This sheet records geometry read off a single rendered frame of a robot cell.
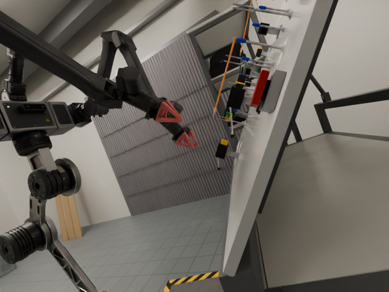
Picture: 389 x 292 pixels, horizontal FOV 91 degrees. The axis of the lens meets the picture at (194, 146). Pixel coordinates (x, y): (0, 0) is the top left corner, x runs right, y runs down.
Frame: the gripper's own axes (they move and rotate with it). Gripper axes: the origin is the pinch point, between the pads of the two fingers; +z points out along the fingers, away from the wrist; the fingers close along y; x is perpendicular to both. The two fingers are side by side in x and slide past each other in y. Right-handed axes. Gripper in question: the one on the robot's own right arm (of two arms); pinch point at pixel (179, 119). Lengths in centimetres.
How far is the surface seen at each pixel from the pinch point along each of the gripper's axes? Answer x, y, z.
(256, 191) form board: -6.4, -33.9, 22.3
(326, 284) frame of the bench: 3, -33, 38
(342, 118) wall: -24, 235, 148
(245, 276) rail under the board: 5.7, -36.5, 26.9
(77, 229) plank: 383, 198, -170
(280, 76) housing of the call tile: -21.0, -27.6, 18.2
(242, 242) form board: 1.2, -35.5, 24.1
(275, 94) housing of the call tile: -18.7, -28.1, 18.8
